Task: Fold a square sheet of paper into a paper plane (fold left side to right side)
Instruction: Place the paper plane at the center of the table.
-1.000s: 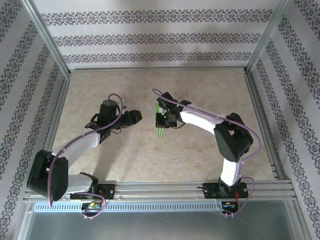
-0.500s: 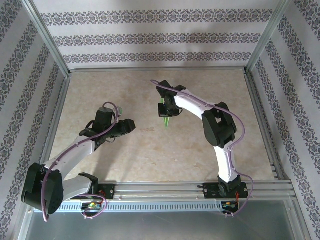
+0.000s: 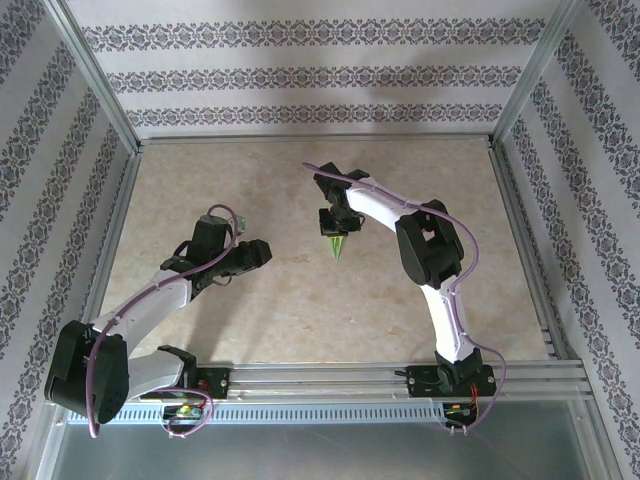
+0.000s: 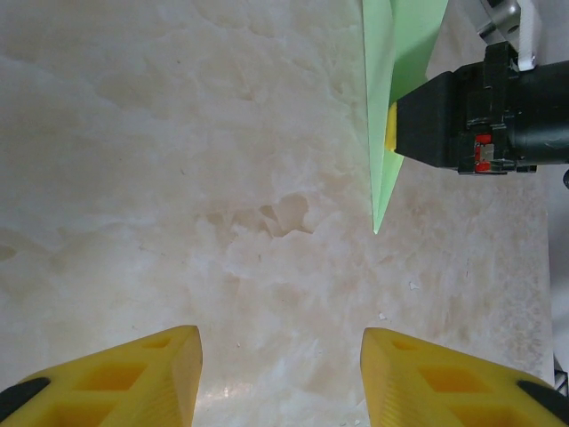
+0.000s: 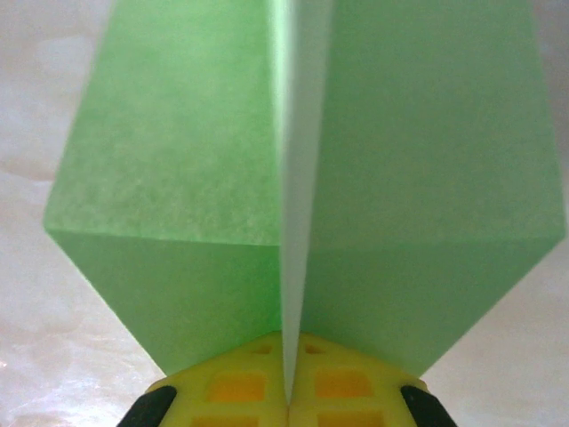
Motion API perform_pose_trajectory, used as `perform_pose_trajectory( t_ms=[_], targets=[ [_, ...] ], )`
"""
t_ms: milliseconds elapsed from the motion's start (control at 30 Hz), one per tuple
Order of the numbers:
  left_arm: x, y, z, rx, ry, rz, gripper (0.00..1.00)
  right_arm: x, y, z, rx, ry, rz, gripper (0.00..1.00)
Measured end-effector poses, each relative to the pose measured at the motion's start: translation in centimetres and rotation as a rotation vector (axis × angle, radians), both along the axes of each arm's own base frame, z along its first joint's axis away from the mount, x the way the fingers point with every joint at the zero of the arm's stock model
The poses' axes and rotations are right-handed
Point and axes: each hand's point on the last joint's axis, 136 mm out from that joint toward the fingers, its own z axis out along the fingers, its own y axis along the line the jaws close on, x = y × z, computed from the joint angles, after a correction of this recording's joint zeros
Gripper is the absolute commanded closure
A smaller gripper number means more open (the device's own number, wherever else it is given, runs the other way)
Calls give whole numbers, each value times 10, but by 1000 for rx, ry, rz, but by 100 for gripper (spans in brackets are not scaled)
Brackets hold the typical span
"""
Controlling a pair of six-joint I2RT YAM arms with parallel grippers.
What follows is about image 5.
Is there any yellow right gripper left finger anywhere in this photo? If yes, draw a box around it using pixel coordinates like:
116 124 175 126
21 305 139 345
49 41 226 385
120 331 290 427

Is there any light green paper sheet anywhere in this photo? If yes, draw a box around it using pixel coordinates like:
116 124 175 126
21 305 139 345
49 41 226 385
42 0 566 401

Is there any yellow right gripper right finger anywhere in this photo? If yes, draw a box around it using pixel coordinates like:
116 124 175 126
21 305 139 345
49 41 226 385
288 331 454 427

